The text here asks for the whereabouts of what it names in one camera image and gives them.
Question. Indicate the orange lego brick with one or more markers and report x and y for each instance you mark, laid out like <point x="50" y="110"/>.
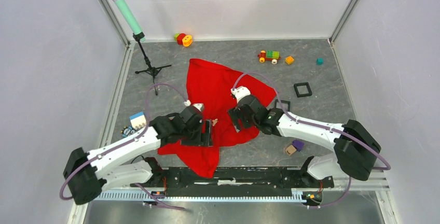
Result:
<point x="289" y="60"/>

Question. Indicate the blue patterned card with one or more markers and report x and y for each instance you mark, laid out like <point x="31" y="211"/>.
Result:
<point x="127" y="131"/>

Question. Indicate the orange toy block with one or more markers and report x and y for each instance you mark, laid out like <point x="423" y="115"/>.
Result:
<point x="187" y="40"/>

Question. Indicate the white and blue block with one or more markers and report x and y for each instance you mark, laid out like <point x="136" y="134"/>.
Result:
<point x="138" y="120"/>

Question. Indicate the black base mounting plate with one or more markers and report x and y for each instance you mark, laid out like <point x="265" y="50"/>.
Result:
<point x="242" y="181"/>

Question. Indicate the red toy block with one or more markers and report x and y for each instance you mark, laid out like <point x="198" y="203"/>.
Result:
<point x="180" y="38"/>

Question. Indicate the slotted cable duct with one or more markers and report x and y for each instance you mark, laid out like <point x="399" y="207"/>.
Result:
<point x="140" y="195"/>

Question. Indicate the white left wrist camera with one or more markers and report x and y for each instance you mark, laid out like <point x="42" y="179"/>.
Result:
<point x="199" y="106"/>

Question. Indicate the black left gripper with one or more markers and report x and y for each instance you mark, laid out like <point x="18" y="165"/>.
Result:
<point x="196" y="141"/>

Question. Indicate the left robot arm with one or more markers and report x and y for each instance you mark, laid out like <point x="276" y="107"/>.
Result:
<point x="88" y="173"/>

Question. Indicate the purple lego brick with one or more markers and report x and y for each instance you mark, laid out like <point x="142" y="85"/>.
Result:
<point x="298" y="145"/>

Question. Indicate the red garment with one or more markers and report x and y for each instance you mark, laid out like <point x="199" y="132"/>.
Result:
<point x="210" y="83"/>

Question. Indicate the colourful toy train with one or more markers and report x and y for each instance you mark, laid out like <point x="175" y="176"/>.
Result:
<point x="269" y="56"/>

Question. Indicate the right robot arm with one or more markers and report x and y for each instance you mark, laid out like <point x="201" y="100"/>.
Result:
<point x="353" y="149"/>

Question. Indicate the black tripod stand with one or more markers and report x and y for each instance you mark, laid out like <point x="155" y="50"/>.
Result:
<point x="151" y="70"/>

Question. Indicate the wooden letter cube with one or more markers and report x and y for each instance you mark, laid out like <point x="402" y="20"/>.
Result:
<point x="290" y="150"/>

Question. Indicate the mint green microphone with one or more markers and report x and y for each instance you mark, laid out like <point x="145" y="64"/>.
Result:
<point x="130" y="19"/>

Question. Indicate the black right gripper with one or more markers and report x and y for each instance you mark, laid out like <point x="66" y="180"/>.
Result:
<point x="236" y="113"/>

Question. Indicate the black square frame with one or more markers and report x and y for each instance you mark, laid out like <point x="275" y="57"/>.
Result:
<point x="302" y="89"/>
<point x="282" y="104"/>

